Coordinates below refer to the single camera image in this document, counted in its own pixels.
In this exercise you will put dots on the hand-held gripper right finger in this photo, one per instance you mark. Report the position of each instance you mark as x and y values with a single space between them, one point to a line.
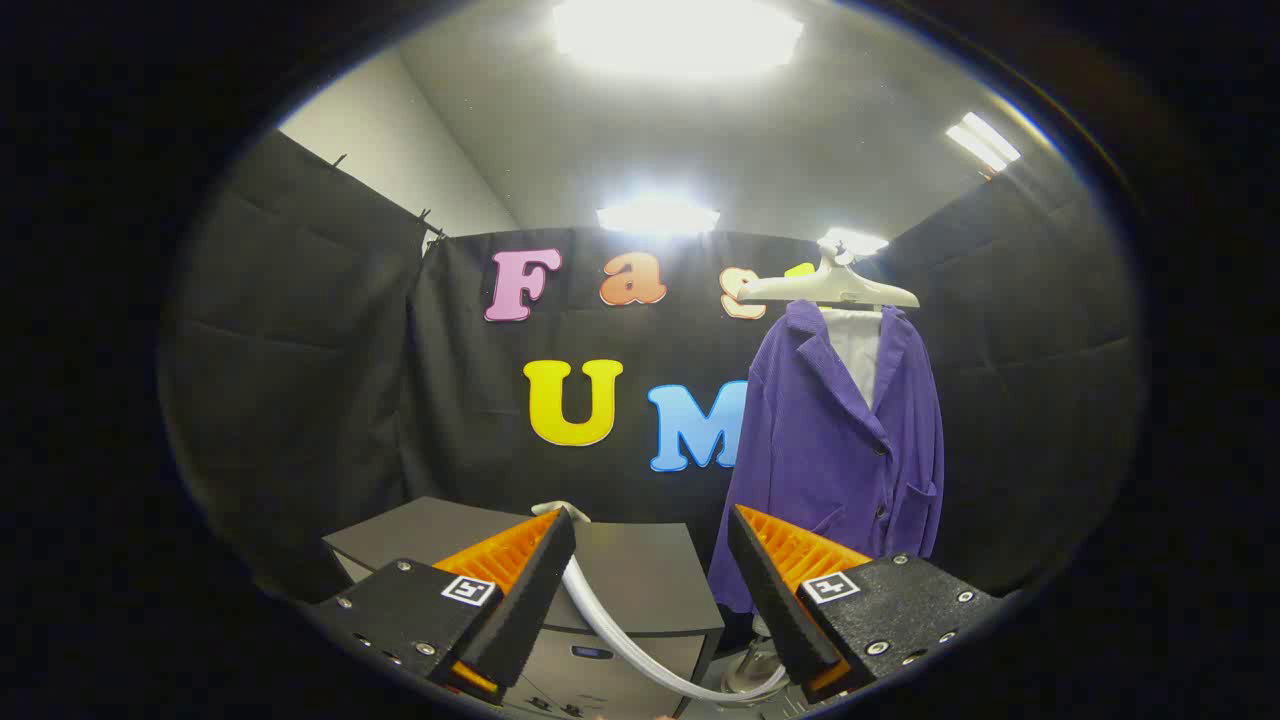
770 600

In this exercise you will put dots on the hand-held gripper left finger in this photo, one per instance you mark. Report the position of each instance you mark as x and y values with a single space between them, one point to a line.
530 600

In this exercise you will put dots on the white garment steamer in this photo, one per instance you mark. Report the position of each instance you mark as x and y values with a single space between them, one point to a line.
590 605

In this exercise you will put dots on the purple jacket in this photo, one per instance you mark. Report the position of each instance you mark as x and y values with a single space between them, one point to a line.
800 450

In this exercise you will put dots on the white shirt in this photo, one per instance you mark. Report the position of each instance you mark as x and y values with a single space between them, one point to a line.
860 350

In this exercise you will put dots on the white clothes hanger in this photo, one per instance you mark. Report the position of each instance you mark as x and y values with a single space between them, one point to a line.
830 290

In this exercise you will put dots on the grey metal stand base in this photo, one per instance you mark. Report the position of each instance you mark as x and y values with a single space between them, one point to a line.
748 668

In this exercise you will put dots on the grey drawer cabinet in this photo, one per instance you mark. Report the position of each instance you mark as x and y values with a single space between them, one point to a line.
650 570

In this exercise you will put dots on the black backdrop cloth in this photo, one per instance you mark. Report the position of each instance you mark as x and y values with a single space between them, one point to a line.
300 350

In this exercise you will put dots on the ceiling light panel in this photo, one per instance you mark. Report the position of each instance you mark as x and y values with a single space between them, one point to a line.
983 142
657 217
855 241
680 35

